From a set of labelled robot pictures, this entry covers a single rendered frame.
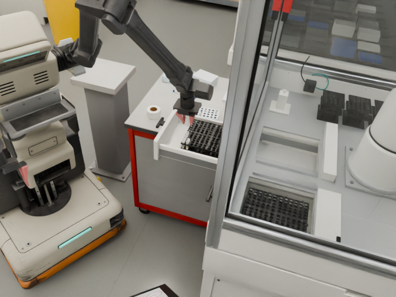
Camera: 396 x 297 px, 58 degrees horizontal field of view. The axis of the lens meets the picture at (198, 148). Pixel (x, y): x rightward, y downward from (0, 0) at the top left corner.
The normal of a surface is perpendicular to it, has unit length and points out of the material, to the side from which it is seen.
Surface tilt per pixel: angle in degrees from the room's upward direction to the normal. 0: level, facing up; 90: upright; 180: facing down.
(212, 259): 90
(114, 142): 90
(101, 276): 0
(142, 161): 90
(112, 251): 0
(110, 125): 90
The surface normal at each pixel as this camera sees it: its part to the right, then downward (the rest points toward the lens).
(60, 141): 0.66, 0.62
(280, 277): -0.29, 0.63
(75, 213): 0.07, -0.74
